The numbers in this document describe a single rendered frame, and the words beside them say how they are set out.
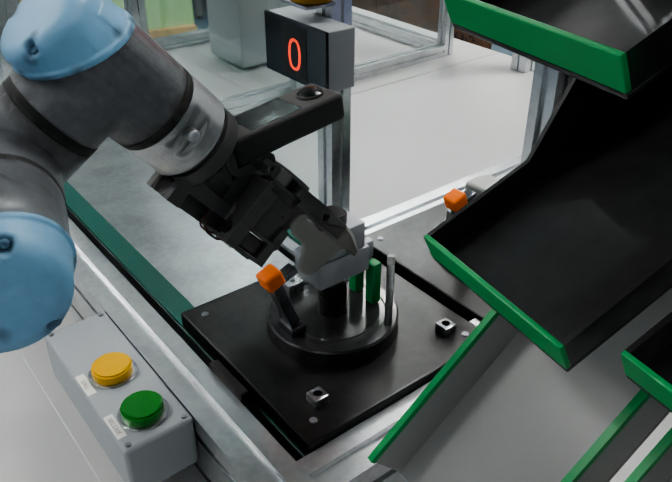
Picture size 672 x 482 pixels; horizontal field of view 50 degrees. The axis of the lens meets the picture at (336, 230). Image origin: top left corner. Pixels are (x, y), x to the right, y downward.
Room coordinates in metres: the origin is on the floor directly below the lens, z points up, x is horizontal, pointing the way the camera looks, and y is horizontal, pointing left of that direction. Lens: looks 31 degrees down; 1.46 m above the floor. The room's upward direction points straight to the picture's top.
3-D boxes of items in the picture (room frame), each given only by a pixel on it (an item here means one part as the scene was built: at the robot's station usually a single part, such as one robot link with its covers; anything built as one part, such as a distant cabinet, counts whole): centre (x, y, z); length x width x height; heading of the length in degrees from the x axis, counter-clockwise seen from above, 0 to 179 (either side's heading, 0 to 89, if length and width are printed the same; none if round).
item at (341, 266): (0.63, 0.00, 1.07); 0.08 x 0.04 x 0.07; 128
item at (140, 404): (0.50, 0.18, 0.96); 0.04 x 0.04 x 0.02
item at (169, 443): (0.55, 0.23, 0.93); 0.21 x 0.07 x 0.06; 38
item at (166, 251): (0.87, 0.17, 0.91); 0.84 x 0.28 x 0.10; 38
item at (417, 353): (0.62, 0.00, 0.96); 0.24 x 0.24 x 0.02; 38
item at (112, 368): (0.55, 0.23, 0.96); 0.04 x 0.04 x 0.02
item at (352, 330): (0.62, 0.00, 0.98); 0.14 x 0.14 x 0.02
